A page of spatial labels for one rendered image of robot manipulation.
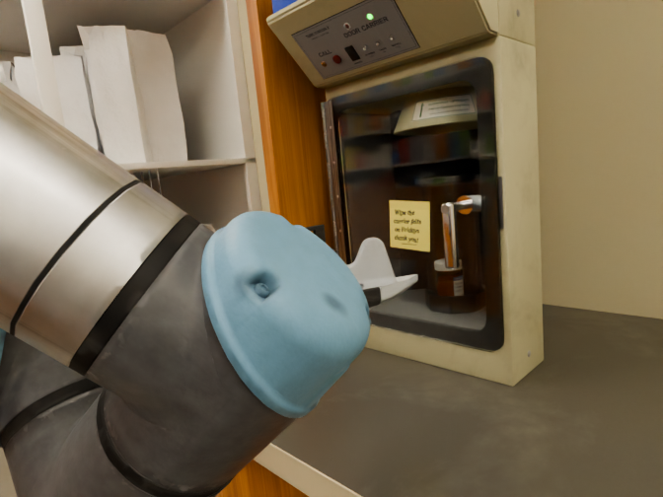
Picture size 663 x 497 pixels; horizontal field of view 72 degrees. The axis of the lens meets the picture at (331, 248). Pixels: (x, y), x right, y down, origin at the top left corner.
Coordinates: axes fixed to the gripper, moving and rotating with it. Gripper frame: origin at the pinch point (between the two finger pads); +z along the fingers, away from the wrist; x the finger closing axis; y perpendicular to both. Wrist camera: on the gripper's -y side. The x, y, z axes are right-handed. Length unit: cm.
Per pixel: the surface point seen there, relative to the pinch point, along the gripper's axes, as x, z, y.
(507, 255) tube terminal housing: -5.3, 22.7, -1.3
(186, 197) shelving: 168, 65, 9
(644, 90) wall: -12, 66, 22
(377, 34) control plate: 9.1, 16.5, 30.2
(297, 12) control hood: 19.4, 11.5, 35.4
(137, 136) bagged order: 122, 27, 31
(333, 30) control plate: 15.4, 14.5, 32.2
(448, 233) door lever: -0.3, 16.4, 2.6
